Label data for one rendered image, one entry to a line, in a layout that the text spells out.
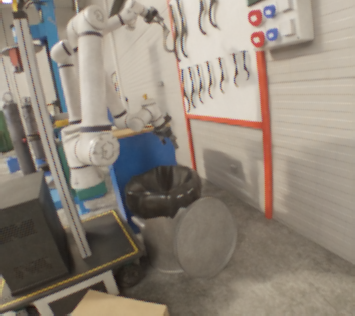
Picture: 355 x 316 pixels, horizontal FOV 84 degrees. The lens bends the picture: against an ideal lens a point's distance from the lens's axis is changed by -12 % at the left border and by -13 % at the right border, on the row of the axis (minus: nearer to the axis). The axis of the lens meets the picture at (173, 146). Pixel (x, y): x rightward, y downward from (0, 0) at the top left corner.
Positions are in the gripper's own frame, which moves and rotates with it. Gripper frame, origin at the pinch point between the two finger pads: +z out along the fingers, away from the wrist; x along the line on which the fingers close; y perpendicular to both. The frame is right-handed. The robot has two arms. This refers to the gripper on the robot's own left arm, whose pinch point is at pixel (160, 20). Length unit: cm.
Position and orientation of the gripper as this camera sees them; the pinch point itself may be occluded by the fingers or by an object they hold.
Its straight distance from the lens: 204.2
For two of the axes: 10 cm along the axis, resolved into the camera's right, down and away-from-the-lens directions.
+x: -6.2, 5.4, 5.6
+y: -4.1, -8.4, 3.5
